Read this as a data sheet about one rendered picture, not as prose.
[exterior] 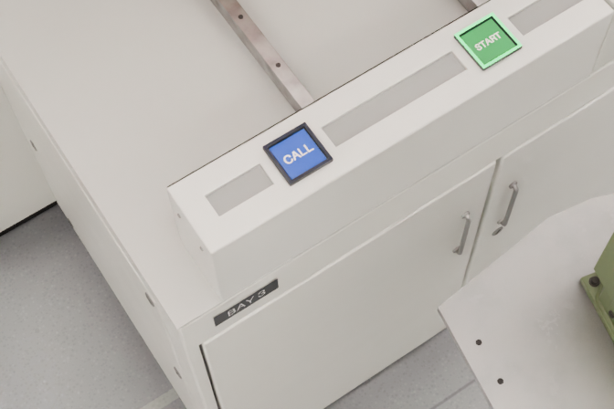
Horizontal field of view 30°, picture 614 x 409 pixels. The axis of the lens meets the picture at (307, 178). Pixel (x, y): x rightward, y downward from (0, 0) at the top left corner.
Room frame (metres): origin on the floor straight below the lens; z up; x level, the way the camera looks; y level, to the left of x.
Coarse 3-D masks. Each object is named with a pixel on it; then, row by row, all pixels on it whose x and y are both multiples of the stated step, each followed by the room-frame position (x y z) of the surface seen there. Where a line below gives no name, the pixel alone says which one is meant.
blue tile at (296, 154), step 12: (300, 132) 0.61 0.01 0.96; (276, 144) 0.60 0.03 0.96; (288, 144) 0.60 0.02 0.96; (300, 144) 0.60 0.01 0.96; (312, 144) 0.60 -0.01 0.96; (276, 156) 0.58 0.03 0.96; (288, 156) 0.58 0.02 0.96; (300, 156) 0.58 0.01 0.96; (312, 156) 0.58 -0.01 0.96; (324, 156) 0.58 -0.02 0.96; (288, 168) 0.57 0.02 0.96; (300, 168) 0.57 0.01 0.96
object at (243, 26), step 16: (224, 0) 0.88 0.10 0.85; (224, 16) 0.87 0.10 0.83; (240, 16) 0.85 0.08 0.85; (240, 32) 0.83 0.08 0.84; (256, 32) 0.82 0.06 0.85; (256, 48) 0.80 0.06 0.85; (272, 48) 0.80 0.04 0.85; (272, 64) 0.78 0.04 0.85; (272, 80) 0.77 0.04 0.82; (288, 80) 0.75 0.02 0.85; (288, 96) 0.74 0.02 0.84; (304, 96) 0.73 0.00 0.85
